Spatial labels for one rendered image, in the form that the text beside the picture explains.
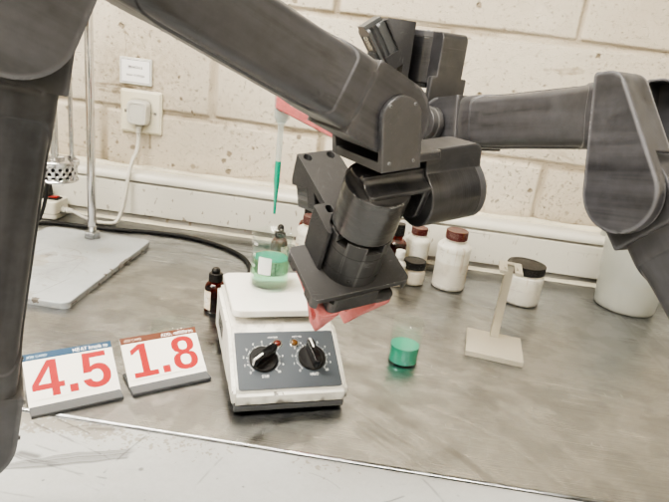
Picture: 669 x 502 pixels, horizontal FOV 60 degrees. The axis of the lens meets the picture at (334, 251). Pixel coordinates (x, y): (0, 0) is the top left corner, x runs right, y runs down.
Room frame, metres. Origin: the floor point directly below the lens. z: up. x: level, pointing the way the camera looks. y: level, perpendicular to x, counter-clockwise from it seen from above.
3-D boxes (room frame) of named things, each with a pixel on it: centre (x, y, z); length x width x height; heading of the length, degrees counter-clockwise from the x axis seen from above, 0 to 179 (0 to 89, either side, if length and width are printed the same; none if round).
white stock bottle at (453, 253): (0.99, -0.21, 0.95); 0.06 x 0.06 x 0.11
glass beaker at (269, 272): (0.69, 0.08, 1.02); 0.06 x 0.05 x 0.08; 18
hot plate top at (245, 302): (0.67, 0.07, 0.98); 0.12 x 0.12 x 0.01; 18
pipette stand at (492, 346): (0.76, -0.25, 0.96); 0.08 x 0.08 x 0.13; 78
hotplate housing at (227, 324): (0.65, 0.06, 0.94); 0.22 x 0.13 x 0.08; 18
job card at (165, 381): (0.59, 0.18, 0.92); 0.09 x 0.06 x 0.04; 126
